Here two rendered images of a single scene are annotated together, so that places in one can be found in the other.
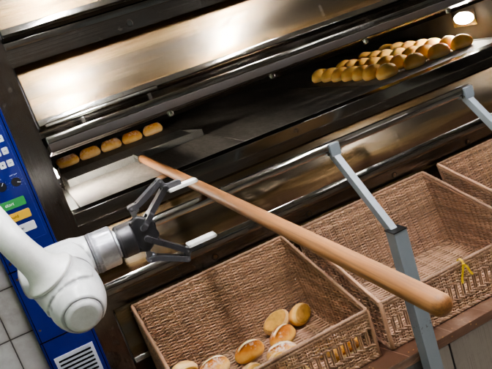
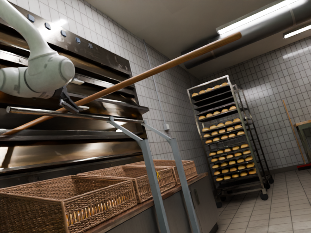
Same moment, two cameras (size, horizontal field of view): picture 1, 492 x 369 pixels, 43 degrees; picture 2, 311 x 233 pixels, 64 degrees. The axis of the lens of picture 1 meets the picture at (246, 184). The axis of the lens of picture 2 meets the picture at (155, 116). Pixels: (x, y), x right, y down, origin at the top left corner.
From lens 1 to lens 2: 1.15 m
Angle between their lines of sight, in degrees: 54
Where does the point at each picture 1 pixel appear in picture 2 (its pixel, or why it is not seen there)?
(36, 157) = not seen: outside the picture
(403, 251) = (147, 147)
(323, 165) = (88, 151)
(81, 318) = (68, 68)
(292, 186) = (76, 155)
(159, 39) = not seen: hidden behind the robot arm
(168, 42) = not seen: hidden behind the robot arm
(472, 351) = (166, 209)
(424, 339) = (157, 188)
